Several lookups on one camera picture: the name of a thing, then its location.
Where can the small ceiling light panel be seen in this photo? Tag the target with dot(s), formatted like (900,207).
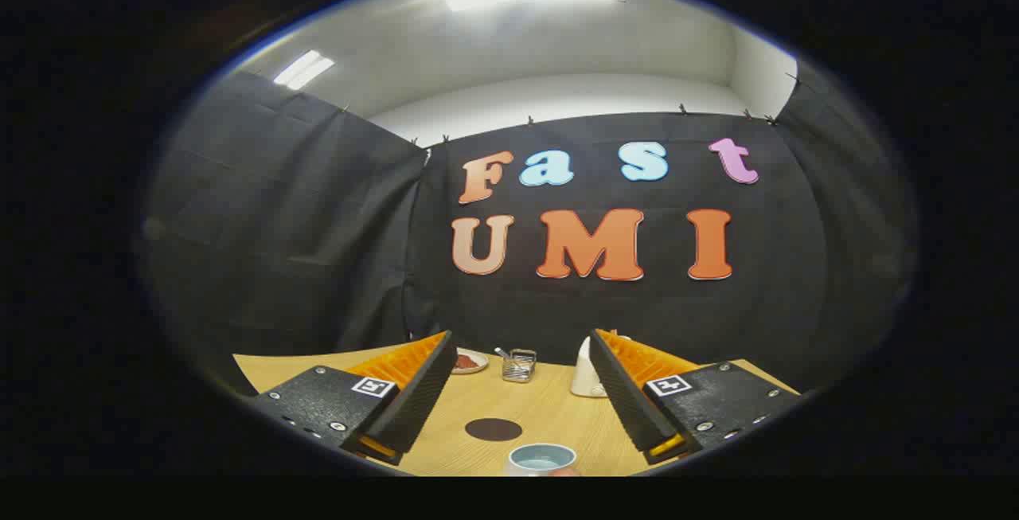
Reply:
(302,71)

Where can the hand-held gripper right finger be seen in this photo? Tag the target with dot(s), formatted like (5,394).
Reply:
(629,400)

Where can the wooden table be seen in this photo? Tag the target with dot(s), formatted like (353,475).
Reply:
(549,412)

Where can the dark brown round coaster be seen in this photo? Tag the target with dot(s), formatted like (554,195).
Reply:
(493,429)

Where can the small white plate with food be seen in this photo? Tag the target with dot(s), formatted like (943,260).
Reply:
(468,362)

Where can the white cup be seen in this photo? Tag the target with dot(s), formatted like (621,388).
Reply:
(521,463)

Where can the white toaster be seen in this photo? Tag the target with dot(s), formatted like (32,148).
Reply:
(583,377)

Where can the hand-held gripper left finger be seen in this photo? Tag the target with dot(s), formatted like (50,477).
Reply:
(418,400)

